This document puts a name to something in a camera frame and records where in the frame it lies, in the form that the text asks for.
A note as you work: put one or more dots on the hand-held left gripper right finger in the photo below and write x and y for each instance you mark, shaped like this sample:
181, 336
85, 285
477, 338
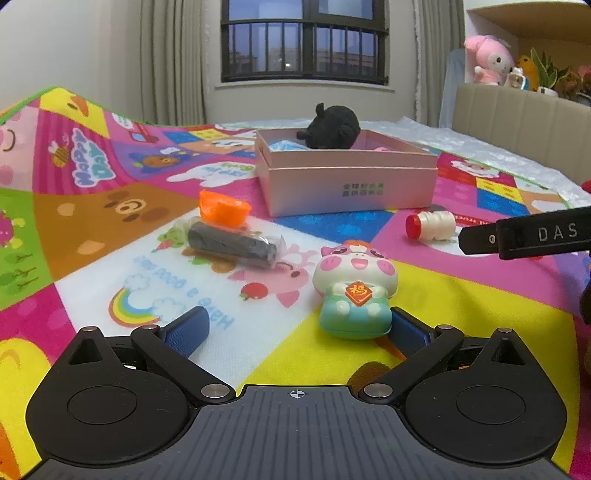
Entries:
411, 334

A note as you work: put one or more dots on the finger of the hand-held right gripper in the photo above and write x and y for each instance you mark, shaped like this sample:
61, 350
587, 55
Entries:
521, 235

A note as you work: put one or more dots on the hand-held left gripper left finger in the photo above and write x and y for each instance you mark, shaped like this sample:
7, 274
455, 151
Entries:
187, 330

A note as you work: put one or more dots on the cartoon cow figurine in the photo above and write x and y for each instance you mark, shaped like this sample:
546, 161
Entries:
355, 286

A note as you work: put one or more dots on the small white red-capped bottle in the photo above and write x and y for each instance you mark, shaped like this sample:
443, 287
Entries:
431, 226

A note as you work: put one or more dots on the pink cardboard box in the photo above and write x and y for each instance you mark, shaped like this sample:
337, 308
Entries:
346, 184

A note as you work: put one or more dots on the blue cotton tissue pack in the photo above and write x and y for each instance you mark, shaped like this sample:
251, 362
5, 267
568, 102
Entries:
288, 146

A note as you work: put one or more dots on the black plush toy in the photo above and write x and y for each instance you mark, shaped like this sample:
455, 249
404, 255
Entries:
330, 127

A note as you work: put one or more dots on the red object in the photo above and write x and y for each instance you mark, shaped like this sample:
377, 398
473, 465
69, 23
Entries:
586, 186

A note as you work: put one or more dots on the dark roll in clear wrap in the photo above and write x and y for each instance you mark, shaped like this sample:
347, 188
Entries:
231, 242

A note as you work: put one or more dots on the beige padded headboard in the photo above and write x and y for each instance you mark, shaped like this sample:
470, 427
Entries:
521, 124

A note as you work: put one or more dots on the orange plastic cup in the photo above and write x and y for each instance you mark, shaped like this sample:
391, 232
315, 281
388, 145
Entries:
221, 210

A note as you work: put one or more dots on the colourful cartoon play mat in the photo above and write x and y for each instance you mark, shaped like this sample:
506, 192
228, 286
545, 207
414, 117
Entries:
92, 207

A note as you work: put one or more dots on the small white figurine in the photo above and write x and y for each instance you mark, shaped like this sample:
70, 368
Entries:
516, 79

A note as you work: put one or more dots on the potted pink flowers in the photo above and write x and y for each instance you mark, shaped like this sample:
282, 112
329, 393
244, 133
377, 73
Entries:
581, 83

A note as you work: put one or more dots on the green potted plant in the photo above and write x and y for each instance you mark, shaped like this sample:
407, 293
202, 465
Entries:
549, 71

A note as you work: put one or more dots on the yellow plush toy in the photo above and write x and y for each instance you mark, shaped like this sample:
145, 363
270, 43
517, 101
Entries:
526, 69

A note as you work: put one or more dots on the pink plush toy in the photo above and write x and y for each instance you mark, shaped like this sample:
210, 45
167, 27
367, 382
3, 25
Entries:
491, 60

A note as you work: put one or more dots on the grey curtain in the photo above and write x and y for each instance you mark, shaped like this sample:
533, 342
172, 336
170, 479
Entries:
438, 60
173, 60

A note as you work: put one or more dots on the dark framed window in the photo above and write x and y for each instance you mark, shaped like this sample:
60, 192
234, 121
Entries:
304, 41

